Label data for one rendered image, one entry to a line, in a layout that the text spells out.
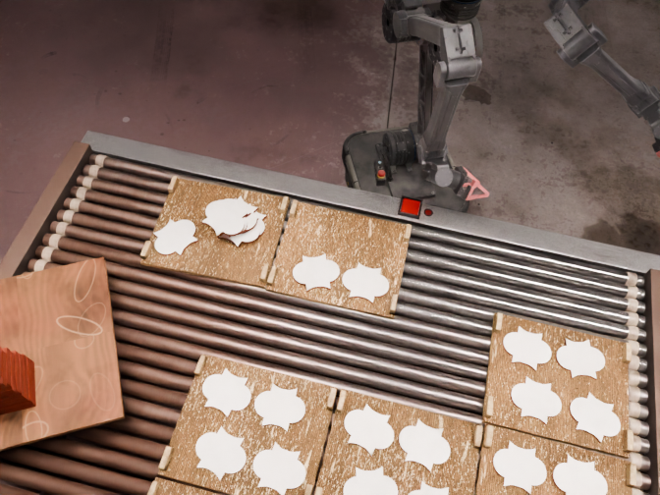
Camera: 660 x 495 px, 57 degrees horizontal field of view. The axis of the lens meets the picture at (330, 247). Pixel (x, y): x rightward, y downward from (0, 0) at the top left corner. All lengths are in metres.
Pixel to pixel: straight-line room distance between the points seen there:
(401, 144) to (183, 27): 1.85
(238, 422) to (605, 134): 2.88
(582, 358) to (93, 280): 1.47
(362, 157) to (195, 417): 1.77
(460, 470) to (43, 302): 1.26
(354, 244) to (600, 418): 0.90
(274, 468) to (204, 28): 3.09
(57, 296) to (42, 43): 2.64
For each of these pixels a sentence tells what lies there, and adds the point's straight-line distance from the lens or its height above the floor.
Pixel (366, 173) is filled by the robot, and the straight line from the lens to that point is 3.08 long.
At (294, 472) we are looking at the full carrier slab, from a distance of 1.74.
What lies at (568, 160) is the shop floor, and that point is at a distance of 3.75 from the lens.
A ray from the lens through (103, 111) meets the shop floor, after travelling 3.82.
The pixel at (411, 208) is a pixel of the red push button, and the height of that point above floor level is 0.93.
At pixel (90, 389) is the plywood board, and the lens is 1.79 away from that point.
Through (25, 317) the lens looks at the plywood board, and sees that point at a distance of 1.94.
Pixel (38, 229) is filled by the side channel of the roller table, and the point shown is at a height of 0.95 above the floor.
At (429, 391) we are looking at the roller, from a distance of 1.86.
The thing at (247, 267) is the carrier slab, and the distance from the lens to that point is 1.98.
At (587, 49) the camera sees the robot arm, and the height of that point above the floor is 1.55.
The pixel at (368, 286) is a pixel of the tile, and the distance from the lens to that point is 1.93.
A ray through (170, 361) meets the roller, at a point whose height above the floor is 0.92.
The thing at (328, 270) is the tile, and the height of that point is 0.95.
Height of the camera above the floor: 2.66
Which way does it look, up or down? 59 degrees down
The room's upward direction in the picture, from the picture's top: 4 degrees clockwise
